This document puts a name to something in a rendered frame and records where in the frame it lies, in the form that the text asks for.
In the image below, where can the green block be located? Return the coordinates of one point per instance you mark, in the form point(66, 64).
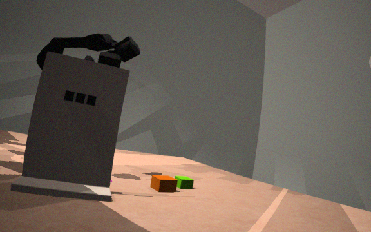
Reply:
point(184, 182)

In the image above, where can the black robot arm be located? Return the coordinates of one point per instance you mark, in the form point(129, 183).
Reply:
point(126, 48)

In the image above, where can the brown block with orange top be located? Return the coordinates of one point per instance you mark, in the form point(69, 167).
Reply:
point(163, 183)

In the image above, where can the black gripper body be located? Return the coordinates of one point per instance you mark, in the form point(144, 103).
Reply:
point(110, 59)

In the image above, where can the dark grey panel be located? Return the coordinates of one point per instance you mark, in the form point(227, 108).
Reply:
point(73, 129)

